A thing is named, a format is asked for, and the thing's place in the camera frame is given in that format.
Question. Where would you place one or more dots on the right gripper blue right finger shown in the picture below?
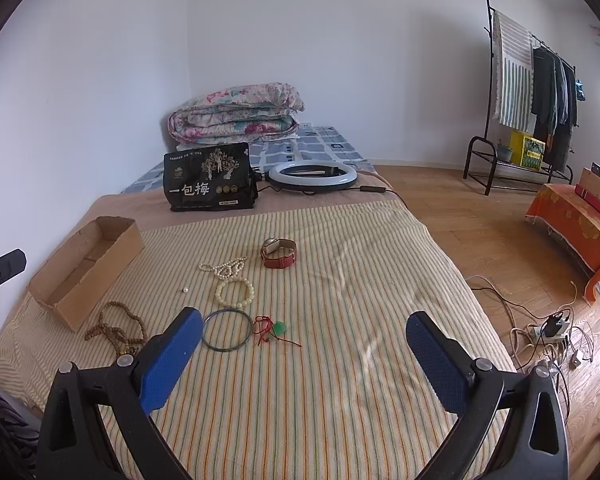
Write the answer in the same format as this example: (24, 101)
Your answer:
(443, 360)

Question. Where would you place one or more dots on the open cardboard box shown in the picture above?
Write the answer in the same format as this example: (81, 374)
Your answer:
(77, 275)

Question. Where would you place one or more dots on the striped yellow bed cloth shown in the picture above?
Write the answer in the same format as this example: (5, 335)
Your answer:
(352, 402)

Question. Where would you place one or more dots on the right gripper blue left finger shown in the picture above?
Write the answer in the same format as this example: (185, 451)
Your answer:
(163, 359)

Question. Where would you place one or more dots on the dark hanging clothes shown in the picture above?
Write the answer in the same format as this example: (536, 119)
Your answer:
(554, 105)

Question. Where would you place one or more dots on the folded floral quilt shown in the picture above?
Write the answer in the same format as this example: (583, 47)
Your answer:
(238, 114)

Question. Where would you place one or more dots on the red cord green pendant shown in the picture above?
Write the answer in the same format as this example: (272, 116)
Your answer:
(265, 329)

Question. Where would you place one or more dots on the power strip with plugs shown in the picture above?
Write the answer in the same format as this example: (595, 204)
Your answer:
(554, 329)

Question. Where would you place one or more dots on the blue checked mattress sheet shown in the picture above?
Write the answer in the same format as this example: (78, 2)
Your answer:
(310, 143)

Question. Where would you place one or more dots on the yellow green box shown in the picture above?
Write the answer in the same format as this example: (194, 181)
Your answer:
(527, 152)

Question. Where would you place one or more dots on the striped hanging towel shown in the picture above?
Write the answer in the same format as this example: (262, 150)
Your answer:
(513, 73)

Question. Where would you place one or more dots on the black clothes rack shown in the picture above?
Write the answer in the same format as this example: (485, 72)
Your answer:
(483, 164)

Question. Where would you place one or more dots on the black snack bag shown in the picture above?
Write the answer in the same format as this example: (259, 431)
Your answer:
(212, 178)

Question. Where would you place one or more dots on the orange covered table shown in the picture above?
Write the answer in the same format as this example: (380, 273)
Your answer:
(576, 221)

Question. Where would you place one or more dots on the white ring light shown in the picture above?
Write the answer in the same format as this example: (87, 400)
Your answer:
(312, 176)

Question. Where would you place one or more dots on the red strap wristwatch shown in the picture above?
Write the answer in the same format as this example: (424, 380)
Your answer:
(278, 253)

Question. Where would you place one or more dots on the dark blue bangle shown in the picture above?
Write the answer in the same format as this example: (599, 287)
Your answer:
(227, 330)

